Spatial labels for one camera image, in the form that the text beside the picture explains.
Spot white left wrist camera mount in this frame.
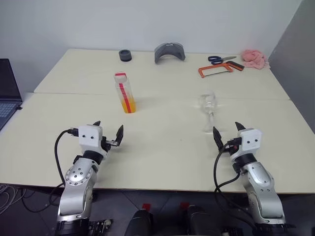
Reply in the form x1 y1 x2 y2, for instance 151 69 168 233
78 124 108 156

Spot black round container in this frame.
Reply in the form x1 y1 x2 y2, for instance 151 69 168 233
119 49 132 62

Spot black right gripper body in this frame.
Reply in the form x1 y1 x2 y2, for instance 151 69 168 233
222 143 242 156

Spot clear wine glass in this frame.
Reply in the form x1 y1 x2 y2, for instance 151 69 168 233
198 90 222 132

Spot black floor cable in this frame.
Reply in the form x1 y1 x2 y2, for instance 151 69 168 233
21 188 62 213

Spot dark laptop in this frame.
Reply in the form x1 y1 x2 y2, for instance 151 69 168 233
0 58 23 131

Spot dark rounded shape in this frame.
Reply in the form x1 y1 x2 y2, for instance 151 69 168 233
125 208 155 236
186 205 217 236

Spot orange hacksaw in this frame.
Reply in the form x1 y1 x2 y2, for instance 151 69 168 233
198 60 245 79

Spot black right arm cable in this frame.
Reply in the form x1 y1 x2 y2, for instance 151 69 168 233
213 137 259 232

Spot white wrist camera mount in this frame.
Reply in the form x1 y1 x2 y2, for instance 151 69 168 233
238 127 264 160
78 124 108 156

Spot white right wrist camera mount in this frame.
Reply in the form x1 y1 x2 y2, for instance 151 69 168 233
238 127 264 160

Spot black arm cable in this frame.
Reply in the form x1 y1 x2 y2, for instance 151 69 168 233
49 127 80 209
213 137 259 232

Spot pink cloth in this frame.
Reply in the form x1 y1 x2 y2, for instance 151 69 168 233
240 49 271 70

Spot bottle with orange juice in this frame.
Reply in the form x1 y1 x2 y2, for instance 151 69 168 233
113 71 137 114

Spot grey cap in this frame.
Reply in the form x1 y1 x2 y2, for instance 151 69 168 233
154 42 186 64

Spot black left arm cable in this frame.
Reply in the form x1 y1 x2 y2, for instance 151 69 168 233
49 127 80 209

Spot white cable bundle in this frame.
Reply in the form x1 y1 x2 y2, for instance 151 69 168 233
0 183 23 215

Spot blue handled scissors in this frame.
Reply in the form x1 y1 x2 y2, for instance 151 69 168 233
208 56 237 65

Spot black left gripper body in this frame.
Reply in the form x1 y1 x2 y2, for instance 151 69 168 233
101 136 119 153

